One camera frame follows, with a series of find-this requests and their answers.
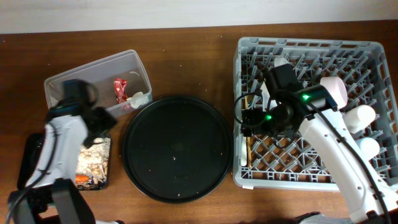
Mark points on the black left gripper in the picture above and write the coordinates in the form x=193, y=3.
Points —
x=107, y=121

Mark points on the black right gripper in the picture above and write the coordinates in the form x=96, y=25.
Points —
x=257, y=127

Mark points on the wooden chopstick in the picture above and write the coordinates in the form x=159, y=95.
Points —
x=248, y=139

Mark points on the white plastic fork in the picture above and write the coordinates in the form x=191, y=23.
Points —
x=244, y=152

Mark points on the white tissue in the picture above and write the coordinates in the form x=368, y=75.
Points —
x=138, y=100

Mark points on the pale grey plate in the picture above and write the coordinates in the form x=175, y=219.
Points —
x=280, y=62

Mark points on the orange carrot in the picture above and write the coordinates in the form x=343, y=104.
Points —
x=81, y=178

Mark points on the pink bowl with food scraps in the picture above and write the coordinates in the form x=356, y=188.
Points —
x=336, y=88

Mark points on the white paper cup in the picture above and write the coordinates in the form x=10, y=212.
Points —
x=359, y=118

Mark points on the light blue cup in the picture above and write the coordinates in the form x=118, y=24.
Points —
x=369, y=148

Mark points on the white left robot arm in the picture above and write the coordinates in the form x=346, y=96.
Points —
x=50, y=194

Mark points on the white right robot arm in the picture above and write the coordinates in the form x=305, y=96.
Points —
x=314, y=113

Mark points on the grey plastic dishwasher rack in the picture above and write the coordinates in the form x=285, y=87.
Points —
x=293, y=163

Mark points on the clear plastic waste bin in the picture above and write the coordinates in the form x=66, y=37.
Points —
x=101, y=73

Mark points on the pile of rice and shells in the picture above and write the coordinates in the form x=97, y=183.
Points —
x=94, y=162

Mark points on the red snack wrapper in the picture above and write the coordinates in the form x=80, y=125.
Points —
x=119, y=89

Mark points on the rectangular black tray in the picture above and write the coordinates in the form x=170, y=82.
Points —
x=31, y=156

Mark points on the round black tray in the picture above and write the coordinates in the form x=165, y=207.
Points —
x=177, y=149

